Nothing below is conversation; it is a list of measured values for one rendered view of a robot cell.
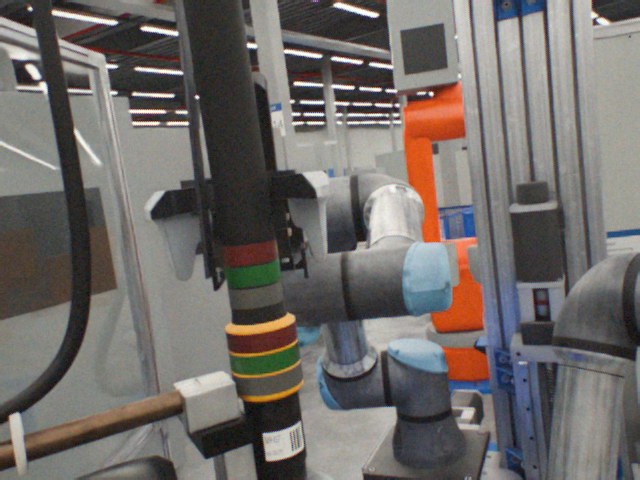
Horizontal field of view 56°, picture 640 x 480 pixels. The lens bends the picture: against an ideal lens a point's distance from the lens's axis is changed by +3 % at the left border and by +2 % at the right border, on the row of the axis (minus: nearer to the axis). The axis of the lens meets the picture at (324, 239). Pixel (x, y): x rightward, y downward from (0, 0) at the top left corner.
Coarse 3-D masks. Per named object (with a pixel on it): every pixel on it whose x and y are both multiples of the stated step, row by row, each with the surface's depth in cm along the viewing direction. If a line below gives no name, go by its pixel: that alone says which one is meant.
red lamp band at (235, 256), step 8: (272, 240) 35; (224, 248) 35; (232, 248) 35; (240, 248) 34; (248, 248) 34; (256, 248) 35; (264, 248) 35; (272, 248) 35; (224, 256) 35; (232, 256) 35; (240, 256) 34; (248, 256) 34; (256, 256) 35; (264, 256) 35; (272, 256) 35; (224, 264) 35; (232, 264) 35; (240, 264) 35; (248, 264) 35
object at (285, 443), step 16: (272, 400) 35; (288, 400) 36; (256, 416) 36; (272, 416) 35; (288, 416) 36; (256, 432) 36; (272, 432) 36; (288, 432) 36; (256, 448) 36; (272, 448) 36; (288, 448) 36; (304, 448) 37; (256, 464) 36; (272, 464) 36; (288, 464) 36; (304, 464) 37
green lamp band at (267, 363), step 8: (296, 344) 36; (280, 352) 35; (288, 352) 35; (296, 352) 36; (232, 360) 36; (240, 360) 35; (248, 360) 35; (256, 360) 35; (264, 360) 35; (272, 360) 35; (280, 360) 35; (288, 360) 35; (296, 360) 36; (232, 368) 36; (240, 368) 35; (248, 368) 35; (256, 368) 35; (264, 368) 35; (272, 368) 35; (280, 368) 35
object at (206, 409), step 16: (176, 384) 35; (192, 384) 35; (224, 384) 34; (192, 400) 33; (208, 400) 34; (224, 400) 34; (192, 416) 33; (208, 416) 34; (224, 416) 34; (240, 416) 35; (192, 432) 33; (208, 432) 33; (224, 432) 34; (240, 432) 34; (208, 448) 33; (224, 448) 34; (240, 448) 35; (224, 464) 35; (240, 464) 35
